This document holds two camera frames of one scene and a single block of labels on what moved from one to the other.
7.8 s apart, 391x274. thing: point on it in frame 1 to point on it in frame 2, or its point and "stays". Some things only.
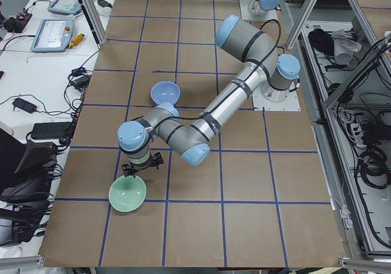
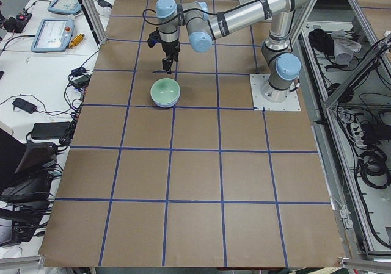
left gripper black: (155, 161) to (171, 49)
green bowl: (127, 193) to (165, 91)
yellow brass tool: (76, 41) stays
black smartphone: (24, 105) stays
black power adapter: (104, 3) stays
